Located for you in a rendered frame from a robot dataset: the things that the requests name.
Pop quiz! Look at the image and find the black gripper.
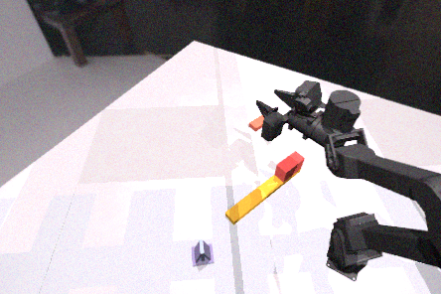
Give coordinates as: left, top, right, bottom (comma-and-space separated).
255, 89, 324, 141

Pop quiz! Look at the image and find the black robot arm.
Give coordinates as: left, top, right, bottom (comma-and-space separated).
294, 80, 441, 282

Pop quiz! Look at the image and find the yellow bar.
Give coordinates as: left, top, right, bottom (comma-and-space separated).
225, 151, 305, 224

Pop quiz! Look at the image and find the orange flat bar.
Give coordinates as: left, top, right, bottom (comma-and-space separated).
248, 115, 264, 132

